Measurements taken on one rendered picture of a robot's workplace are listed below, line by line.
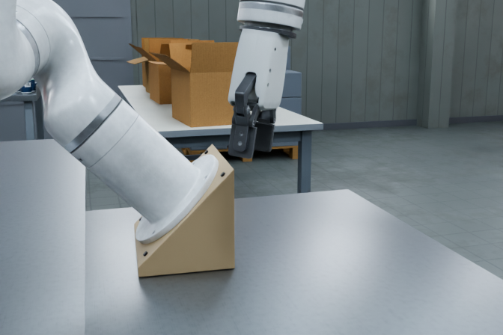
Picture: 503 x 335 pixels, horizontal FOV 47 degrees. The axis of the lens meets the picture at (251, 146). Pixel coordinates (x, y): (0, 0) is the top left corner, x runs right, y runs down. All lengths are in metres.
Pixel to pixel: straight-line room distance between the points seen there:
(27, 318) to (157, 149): 0.31
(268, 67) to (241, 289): 0.34
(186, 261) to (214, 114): 1.72
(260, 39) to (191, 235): 0.34
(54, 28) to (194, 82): 1.64
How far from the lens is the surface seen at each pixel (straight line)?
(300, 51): 6.97
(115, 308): 0.83
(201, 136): 2.58
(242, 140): 0.71
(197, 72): 2.55
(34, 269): 0.99
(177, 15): 6.58
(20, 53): 0.87
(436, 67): 7.52
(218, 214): 0.89
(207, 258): 0.92
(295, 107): 5.43
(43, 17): 0.95
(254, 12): 0.73
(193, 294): 0.85
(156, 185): 0.92
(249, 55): 0.72
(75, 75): 0.92
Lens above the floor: 1.20
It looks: 11 degrees down
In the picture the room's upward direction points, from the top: straight up
